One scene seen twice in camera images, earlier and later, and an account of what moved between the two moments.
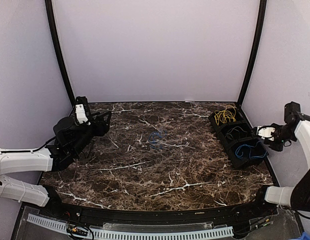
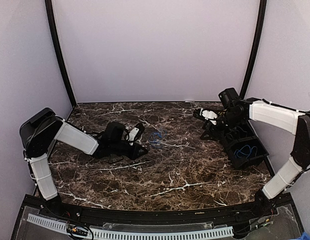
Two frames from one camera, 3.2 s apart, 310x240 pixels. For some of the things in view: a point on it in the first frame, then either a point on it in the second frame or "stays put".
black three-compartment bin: [238, 137] stays put
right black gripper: [278, 147] -> [211, 127]
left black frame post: [48, 7] stays put
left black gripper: [104, 127] -> [135, 154]
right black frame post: [258, 41] stays put
